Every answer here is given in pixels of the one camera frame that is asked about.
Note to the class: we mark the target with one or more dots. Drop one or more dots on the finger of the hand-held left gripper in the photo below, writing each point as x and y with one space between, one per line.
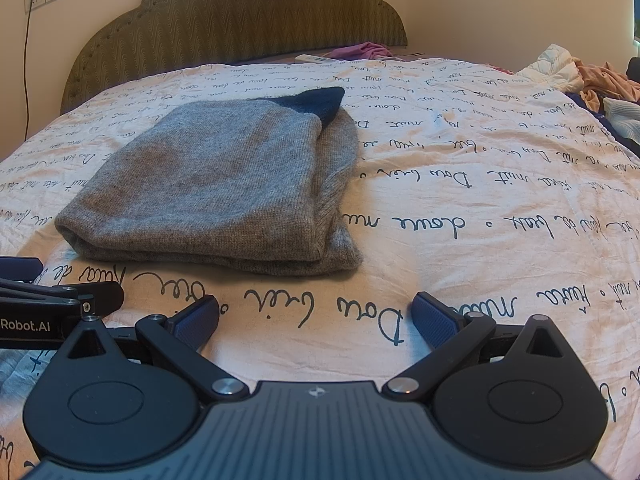
100 295
20 267

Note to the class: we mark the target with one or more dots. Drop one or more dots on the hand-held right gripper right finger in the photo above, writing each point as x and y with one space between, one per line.
432 315

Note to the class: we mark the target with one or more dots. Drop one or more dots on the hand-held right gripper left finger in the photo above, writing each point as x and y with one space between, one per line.
197 314

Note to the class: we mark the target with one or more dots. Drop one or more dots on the grey sweater with navy sleeves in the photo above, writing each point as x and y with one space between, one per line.
210 175

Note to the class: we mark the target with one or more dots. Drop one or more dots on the white script-printed blanket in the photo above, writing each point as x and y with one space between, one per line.
475 210

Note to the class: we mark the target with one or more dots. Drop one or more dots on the red floral fabric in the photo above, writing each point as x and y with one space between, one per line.
500 67

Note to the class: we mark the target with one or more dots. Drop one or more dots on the dark navy cloth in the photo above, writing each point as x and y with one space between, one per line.
592 102

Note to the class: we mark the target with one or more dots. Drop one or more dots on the purple cloth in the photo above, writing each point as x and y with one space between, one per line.
365 51

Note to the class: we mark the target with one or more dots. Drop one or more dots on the pale ribbed knit cloth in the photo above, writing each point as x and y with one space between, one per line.
625 117

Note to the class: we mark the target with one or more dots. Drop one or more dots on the white puffer jacket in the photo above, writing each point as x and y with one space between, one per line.
550 65

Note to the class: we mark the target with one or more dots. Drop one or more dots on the white remote control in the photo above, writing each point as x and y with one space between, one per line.
315 59

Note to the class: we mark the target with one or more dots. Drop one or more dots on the peach cloth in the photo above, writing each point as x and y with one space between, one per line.
610 82

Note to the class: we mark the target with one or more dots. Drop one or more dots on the olive green padded headboard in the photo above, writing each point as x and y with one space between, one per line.
240 20

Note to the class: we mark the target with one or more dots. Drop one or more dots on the black cloth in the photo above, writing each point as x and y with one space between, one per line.
634 70

